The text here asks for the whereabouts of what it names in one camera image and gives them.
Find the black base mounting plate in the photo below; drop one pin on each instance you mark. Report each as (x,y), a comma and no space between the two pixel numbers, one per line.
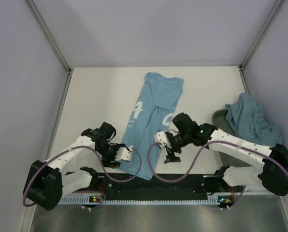
(192,187)

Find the light blue plain t-shirt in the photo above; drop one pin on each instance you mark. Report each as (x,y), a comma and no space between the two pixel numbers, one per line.
(247,119)

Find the aluminium frame post right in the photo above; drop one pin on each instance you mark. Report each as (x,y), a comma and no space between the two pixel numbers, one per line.
(268,21)

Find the aluminium frame post left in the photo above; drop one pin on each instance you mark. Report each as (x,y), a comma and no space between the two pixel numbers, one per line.
(48,35)

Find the grey plastic tray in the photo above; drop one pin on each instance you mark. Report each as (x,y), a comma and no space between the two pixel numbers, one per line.
(222,159)

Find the aluminium frame post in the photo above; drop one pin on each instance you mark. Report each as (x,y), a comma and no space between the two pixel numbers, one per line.
(48,35)
(268,21)

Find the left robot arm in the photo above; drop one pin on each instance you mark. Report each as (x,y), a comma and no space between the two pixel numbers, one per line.
(72,170)

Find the light blue cable duct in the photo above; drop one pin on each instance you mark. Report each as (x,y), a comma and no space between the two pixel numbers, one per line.
(96,199)

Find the light blue printed t-shirt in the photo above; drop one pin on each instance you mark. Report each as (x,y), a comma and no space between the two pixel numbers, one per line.
(152,113)

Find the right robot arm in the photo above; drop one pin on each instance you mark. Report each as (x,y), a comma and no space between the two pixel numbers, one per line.
(267,165)

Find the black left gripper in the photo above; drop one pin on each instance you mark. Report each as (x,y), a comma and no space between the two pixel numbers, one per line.
(107,161)

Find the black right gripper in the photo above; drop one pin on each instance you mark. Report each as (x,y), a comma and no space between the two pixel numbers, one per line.
(171,156)

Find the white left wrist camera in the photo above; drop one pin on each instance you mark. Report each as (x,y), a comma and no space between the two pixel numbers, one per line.
(124,154)

